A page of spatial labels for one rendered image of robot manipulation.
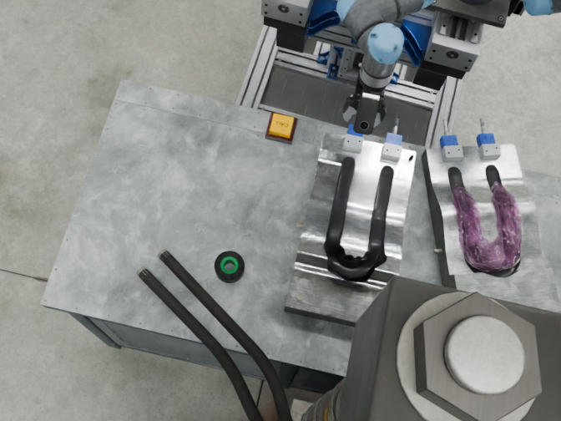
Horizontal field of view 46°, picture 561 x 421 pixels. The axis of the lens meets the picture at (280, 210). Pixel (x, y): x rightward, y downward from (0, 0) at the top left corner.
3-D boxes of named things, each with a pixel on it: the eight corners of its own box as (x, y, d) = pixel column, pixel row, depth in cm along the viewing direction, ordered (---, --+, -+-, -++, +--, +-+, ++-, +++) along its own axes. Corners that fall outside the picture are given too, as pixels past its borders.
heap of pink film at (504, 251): (444, 185, 184) (452, 174, 177) (507, 181, 186) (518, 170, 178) (460, 276, 175) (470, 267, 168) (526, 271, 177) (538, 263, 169)
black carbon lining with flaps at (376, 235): (341, 158, 184) (346, 143, 176) (397, 170, 184) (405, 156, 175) (315, 276, 172) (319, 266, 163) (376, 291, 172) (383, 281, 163)
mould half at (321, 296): (321, 145, 193) (326, 123, 181) (409, 164, 192) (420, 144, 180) (284, 311, 176) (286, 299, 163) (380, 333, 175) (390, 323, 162)
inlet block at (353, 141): (349, 113, 190) (352, 103, 185) (366, 117, 190) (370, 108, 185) (341, 153, 186) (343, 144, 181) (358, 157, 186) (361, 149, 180)
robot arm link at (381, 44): (392, 12, 143) (413, 43, 140) (382, 43, 153) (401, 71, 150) (361, 26, 141) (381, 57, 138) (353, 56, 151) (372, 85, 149)
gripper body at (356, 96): (384, 88, 168) (394, 61, 156) (378, 117, 165) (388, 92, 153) (355, 81, 168) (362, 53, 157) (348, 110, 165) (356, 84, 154)
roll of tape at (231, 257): (211, 280, 178) (211, 276, 174) (218, 251, 181) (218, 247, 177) (240, 286, 178) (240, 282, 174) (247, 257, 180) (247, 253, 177)
